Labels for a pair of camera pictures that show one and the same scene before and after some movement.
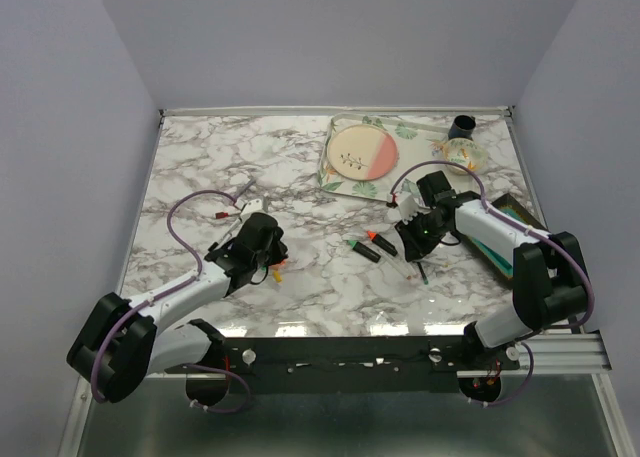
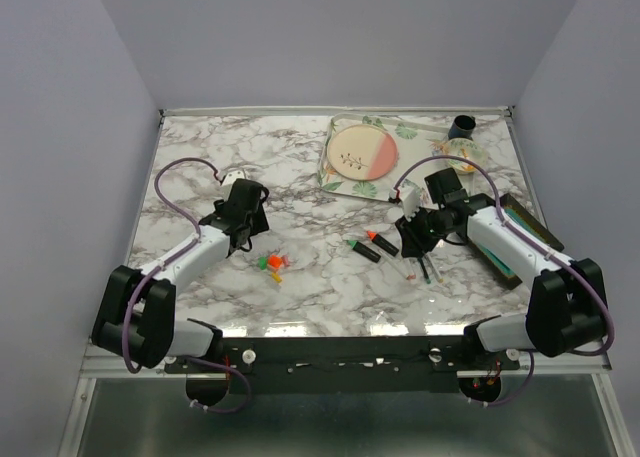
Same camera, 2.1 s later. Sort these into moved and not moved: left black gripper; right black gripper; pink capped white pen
Moved: left black gripper
Not moved: pink capped white pen; right black gripper
